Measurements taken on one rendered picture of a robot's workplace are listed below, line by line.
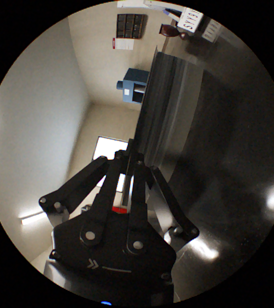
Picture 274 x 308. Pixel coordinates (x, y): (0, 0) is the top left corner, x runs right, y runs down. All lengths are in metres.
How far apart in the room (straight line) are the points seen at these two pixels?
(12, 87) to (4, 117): 0.41
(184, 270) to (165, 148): 0.23
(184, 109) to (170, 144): 0.08
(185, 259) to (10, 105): 1.94
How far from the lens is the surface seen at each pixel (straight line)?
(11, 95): 1.85
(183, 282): 0.20
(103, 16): 2.34
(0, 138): 1.82
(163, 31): 0.56
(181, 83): 0.22
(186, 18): 0.41
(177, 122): 0.22
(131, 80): 1.97
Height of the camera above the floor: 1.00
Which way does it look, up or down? 4 degrees down
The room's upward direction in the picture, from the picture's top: 78 degrees counter-clockwise
